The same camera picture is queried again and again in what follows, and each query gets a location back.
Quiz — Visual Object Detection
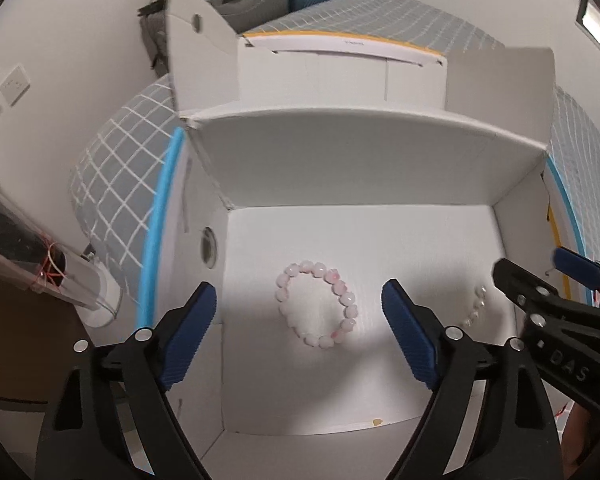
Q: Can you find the white pearl bracelet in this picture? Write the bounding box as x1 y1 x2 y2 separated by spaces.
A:
459 284 489 330

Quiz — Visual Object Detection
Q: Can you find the pink white bead bracelet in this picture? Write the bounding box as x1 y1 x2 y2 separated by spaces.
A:
275 259 360 349

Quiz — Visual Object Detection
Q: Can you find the grey checked bed sheet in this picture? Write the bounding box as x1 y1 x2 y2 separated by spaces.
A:
70 0 600 298

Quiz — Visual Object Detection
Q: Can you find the yellow blue cardboard box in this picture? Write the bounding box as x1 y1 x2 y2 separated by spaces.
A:
138 0 555 479

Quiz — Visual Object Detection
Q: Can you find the grey hard suitcase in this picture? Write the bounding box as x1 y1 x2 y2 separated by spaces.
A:
139 0 292 79

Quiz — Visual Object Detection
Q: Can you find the white wall socket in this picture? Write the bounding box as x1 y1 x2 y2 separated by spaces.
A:
0 64 30 106

